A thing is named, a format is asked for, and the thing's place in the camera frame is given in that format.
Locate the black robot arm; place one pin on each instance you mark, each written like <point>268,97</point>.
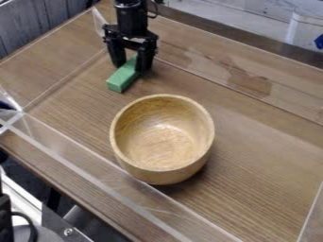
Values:
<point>131,2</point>

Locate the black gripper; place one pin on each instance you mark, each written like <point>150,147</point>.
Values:
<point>131,34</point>

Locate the clear acrylic tray walls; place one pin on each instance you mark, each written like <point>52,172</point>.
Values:
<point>258,192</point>

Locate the grey metal bracket with screw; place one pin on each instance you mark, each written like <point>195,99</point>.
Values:
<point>56,230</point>

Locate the brown wooden bowl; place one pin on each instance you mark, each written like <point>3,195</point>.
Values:
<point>162,135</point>

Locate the white cylindrical container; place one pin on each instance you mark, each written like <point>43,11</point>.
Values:
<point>306,29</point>

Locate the green rectangular block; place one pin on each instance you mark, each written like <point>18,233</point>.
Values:
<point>123,77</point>

